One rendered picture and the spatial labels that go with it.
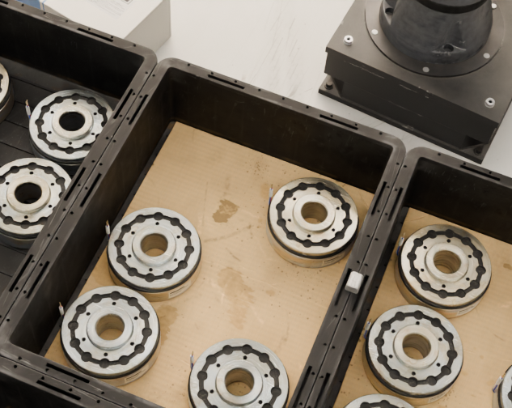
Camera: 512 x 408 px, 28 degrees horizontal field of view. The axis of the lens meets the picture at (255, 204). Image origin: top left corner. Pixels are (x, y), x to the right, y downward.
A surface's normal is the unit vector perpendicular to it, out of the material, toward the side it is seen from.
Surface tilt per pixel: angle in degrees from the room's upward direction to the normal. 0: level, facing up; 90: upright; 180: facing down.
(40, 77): 0
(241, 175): 0
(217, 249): 0
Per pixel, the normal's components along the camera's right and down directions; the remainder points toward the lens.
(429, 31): -0.29, 0.63
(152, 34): 0.82, 0.51
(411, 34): -0.57, 0.49
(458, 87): 0.05, -0.48
